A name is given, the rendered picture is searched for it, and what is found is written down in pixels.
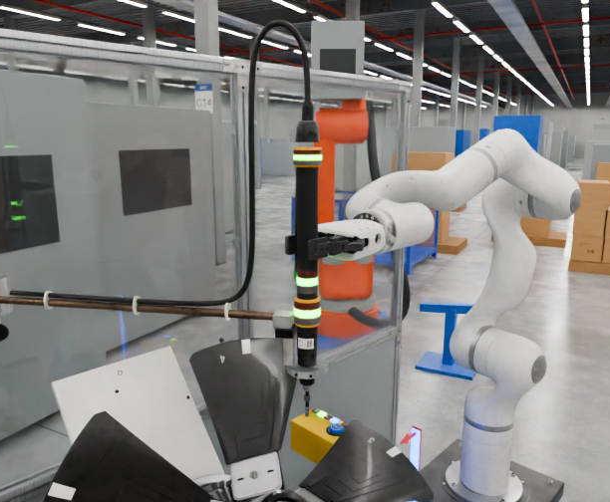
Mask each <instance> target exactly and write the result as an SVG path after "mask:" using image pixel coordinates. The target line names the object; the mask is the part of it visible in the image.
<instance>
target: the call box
mask: <svg viewBox="0 0 610 502"><path fill-rule="evenodd" d="M311 410H312V409H311ZM311 410H309V416H308V417H306V416H305V413H304V414H302V415H300V416H298V417H296V418H294V419H292V420H291V449H292V450H294V451H296V452H297V453H299V454H301V455H302V456H304V457H306V458H307V459H309V460H311V461H312V462H314V463H316V464H318V463H319V462H320V460H321V459H322V458H323V457H324V456H325V454H326V453H327V452H328V451H329V449H330V448H331V447H332V445H333V444H334V443H335V442H336V440H337V439H338V438H339V436H340V435H341V434H342V433H341V434H333V433H331V432H329V426H330V425H331V424H333V422H331V421H330V420H327V419H325V418H324V416H323V417H321V416H319V415H318V413H316V414H315V413H313V412H312V411H311Z"/></svg>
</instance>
